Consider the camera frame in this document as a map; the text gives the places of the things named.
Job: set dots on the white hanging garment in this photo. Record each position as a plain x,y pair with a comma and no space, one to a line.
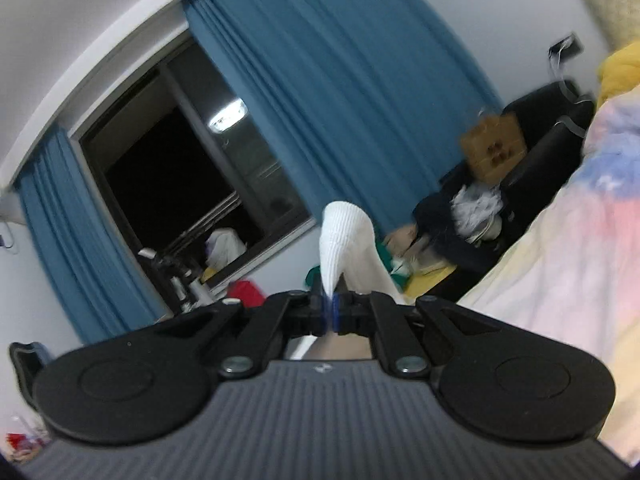
225,250

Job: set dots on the yellow pillow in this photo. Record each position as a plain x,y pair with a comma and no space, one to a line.
622,70

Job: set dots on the yellow clothing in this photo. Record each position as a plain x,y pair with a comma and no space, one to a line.
430,276

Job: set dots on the brown paper bag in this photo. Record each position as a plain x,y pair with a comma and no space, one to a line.
492,145

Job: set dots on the red garment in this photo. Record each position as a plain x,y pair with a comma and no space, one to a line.
245,292

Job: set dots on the wavy mirror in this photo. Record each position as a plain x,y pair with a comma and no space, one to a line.
27,367

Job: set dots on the white pants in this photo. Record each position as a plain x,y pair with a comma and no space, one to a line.
345,245

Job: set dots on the black clothing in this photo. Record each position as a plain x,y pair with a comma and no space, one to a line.
440,240

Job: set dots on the black sofa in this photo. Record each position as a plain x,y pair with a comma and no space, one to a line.
545,150

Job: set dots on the white patterned clothing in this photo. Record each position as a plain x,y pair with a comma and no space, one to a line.
475,210

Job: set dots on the green sweatshirt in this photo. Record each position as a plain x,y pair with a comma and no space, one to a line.
313,276

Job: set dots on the black wall socket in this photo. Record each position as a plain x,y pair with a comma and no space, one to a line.
567,46

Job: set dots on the dark window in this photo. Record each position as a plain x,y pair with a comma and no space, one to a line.
165,170

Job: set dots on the beige clothing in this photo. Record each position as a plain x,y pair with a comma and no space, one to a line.
400,242

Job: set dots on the white garment steamer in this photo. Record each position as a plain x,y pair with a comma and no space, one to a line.
197,292

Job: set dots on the pastel bed sheet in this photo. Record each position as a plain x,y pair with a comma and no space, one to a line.
575,270

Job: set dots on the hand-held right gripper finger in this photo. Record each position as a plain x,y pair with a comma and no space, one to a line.
325,314
336,317

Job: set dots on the quilted headboard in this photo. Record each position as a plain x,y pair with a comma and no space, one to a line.
615,0

